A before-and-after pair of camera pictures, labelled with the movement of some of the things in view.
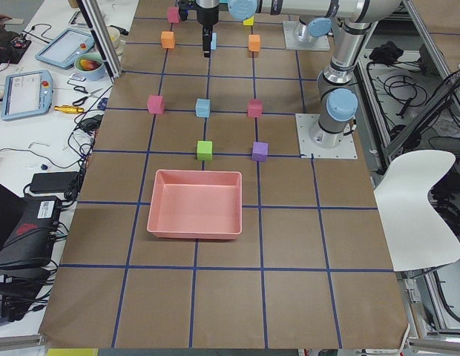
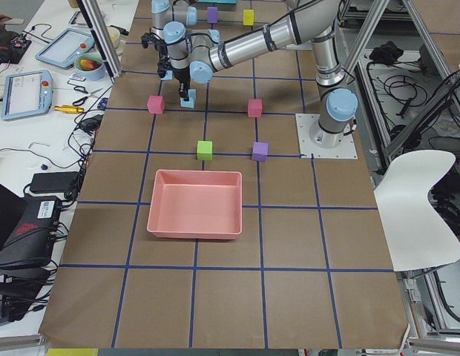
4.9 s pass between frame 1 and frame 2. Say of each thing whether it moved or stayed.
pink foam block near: stayed
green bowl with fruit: stayed
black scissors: stayed
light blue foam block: moved
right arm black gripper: moved
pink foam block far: stayed
